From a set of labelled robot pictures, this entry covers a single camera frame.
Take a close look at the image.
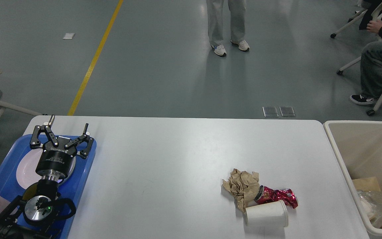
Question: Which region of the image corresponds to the pink plate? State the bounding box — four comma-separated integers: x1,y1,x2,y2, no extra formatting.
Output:
16,149,77,188

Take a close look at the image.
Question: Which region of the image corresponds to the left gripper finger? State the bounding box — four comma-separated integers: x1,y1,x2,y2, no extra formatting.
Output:
64,123,95,160
30,115,59,149

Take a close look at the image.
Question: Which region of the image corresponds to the white office chair right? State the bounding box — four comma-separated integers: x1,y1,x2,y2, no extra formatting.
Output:
330,0,382,116

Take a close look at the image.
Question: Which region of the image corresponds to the crumpled brown paper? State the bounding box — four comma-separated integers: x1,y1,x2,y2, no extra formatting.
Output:
222,169,260,213

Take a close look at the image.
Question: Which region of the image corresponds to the left floor socket plate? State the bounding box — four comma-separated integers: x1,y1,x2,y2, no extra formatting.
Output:
262,107,279,118

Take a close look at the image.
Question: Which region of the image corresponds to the standing person in black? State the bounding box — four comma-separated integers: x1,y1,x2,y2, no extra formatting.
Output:
206,0,250,57

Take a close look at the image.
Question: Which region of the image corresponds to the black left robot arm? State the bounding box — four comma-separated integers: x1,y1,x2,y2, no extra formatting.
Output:
0,116,96,239

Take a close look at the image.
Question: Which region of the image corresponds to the brown paper bag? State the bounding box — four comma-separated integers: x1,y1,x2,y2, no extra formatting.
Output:
352,177,382,235

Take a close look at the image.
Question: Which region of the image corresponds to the red snack wrapper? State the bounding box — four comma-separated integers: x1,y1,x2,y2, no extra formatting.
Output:
254,186,298,209

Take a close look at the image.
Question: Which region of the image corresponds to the floor socket plate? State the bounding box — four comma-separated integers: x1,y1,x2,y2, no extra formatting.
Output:
279,107,296,118
262,107,279,118

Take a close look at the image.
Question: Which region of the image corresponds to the right floor socket plate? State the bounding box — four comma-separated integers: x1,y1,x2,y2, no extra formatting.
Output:
279,107,296,118

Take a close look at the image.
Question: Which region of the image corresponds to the dark teal mug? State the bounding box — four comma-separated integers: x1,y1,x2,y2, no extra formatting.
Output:
22,183,38,201

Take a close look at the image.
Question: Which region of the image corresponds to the white plastic bin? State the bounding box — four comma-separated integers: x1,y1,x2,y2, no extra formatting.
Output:
323,120,382,236

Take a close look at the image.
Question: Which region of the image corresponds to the light green plate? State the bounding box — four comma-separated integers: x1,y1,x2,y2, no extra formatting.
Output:
58,160,76,185

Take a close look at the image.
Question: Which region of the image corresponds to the aluminium foil tray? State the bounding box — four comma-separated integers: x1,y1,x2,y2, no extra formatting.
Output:
357,190,382,228

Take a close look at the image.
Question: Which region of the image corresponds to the white paper cup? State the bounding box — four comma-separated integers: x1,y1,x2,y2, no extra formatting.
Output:
244,200,288,227

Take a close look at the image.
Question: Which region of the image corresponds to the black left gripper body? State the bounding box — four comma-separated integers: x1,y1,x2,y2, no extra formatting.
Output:
36,147,77,180

